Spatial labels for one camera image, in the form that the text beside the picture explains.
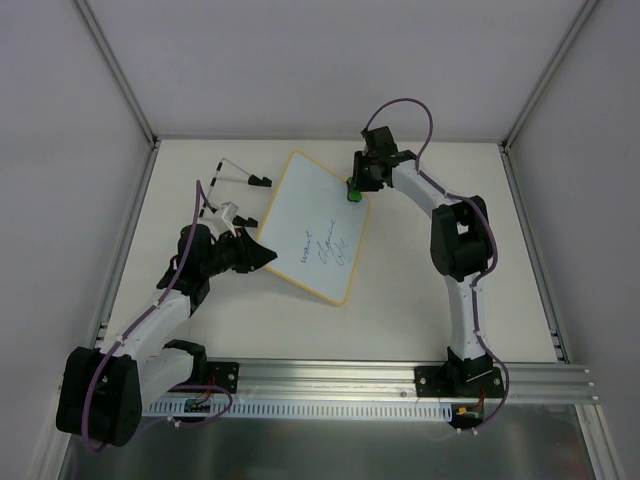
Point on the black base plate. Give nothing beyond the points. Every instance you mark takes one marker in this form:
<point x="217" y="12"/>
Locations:
<point x="221" y="374"/>
<point x="437" y="382"/>

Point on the white slotted cable duct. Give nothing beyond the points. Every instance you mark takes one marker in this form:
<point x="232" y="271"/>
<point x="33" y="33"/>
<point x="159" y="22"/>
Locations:
<point x="411" y="410"/>

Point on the yellow framed whiteboard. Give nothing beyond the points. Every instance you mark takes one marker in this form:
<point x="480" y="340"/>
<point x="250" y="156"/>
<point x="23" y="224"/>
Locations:
<point x="316" y="232"/>

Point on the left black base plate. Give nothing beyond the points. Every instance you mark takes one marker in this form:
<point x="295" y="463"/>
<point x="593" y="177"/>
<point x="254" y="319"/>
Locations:
<point x="221" y="374"/>

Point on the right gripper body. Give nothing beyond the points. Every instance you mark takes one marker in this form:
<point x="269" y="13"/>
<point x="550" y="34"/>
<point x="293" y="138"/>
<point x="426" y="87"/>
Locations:
<point x="364" y="173"/>

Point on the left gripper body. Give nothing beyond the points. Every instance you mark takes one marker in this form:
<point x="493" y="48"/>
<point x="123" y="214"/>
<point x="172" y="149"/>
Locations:
<point x="242" y="251"/>

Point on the green whiteboard eraser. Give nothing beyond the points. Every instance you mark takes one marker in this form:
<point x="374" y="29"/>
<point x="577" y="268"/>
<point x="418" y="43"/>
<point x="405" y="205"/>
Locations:
<point x="353" y="194"/>

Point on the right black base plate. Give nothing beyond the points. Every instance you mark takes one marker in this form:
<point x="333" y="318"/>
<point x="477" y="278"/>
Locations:
<point x="437" y="382"/>

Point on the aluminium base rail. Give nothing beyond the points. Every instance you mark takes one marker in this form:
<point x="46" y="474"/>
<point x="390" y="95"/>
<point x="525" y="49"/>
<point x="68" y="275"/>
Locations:
<point x="554" y="383"/>

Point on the whiteboard wire stand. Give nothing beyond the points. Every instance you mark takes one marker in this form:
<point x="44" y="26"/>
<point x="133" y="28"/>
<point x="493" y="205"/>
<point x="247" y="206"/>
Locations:
<point x="248" y="178"/>

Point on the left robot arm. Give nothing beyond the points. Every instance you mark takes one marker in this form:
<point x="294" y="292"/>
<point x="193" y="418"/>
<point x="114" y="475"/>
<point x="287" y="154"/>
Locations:
<point x="105" y="390"/>

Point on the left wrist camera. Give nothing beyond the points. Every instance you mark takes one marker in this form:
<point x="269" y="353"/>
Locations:
<point x="223" y="219"/>

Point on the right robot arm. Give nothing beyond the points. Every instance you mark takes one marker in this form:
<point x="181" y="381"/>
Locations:
<point x="463" y="250"/>

